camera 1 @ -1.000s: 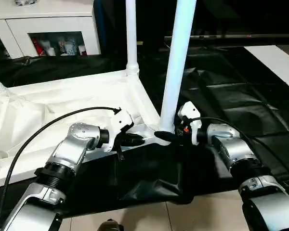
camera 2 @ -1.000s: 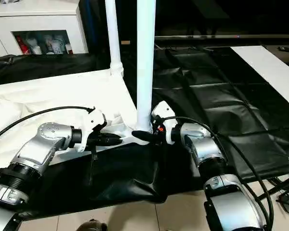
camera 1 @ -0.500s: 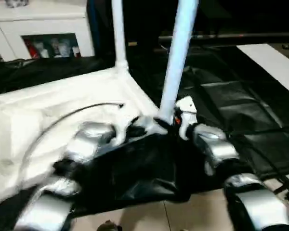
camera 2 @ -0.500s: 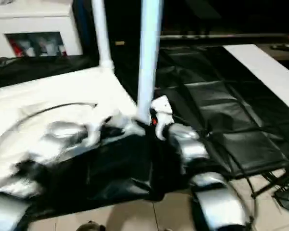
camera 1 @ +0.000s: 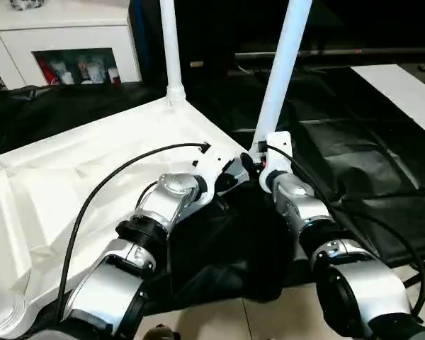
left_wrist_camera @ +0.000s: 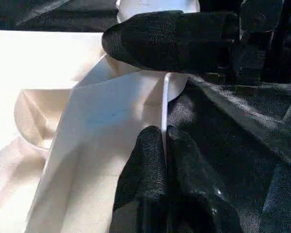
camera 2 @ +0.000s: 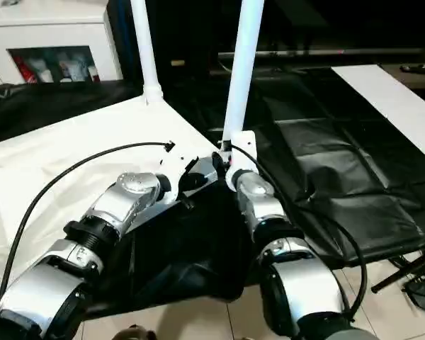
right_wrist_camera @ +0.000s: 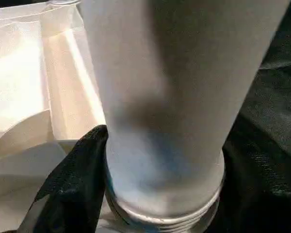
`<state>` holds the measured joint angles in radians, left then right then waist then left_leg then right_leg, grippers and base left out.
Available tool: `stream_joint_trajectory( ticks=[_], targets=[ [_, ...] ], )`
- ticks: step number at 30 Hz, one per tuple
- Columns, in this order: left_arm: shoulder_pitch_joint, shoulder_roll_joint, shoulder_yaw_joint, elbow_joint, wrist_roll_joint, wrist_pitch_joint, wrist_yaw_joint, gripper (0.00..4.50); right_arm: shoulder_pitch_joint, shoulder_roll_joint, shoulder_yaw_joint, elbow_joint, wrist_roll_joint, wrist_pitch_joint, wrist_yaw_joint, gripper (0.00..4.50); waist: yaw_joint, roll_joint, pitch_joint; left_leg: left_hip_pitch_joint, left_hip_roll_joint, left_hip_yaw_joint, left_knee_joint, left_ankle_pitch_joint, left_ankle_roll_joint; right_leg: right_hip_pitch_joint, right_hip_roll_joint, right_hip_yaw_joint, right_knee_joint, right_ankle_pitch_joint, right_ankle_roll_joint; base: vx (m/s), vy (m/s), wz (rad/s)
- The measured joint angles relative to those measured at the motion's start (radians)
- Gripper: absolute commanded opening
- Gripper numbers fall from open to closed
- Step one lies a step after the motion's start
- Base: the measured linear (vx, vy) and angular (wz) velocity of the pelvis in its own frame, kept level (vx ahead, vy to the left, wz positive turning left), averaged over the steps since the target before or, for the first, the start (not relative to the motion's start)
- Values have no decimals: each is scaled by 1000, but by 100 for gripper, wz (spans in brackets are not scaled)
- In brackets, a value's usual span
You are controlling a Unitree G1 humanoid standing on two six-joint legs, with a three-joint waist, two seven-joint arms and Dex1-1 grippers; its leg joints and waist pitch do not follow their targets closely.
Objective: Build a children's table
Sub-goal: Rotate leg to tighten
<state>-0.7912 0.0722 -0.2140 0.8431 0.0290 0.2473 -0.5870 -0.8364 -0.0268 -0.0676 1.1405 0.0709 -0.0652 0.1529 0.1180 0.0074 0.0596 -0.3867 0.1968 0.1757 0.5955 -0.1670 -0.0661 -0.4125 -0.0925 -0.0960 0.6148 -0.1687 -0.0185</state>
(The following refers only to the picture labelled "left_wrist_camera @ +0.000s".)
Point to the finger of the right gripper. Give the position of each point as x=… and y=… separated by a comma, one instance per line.
x=169, y=41

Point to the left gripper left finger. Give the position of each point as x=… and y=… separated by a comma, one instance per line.
x=145, y=174

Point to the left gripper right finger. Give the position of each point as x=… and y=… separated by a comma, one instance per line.
x=191, y=184

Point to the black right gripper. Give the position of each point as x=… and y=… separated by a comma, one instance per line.
x=264, y=41

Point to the white plastic table leg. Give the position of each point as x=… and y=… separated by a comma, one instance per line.
x=157, y=7

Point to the white plastic table top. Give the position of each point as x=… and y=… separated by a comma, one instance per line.
x=51, y=121

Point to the black table mat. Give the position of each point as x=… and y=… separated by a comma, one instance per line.
x=245, y=133

